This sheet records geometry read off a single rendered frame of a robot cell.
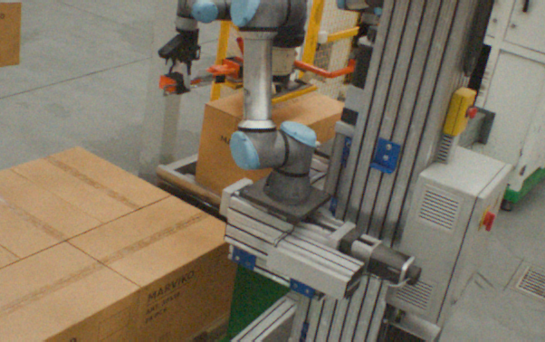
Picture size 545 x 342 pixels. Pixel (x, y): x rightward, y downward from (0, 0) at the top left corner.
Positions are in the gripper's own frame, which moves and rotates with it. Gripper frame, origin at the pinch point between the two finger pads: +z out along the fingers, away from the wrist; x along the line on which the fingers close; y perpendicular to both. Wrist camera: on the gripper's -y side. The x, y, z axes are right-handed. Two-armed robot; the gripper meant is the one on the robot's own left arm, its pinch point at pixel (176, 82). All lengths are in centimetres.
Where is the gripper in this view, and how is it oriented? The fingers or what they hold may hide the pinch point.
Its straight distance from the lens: 278.9
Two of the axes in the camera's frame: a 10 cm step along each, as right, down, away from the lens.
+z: -1.5, 8.9, 4.3
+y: 6.0, -2.6, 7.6
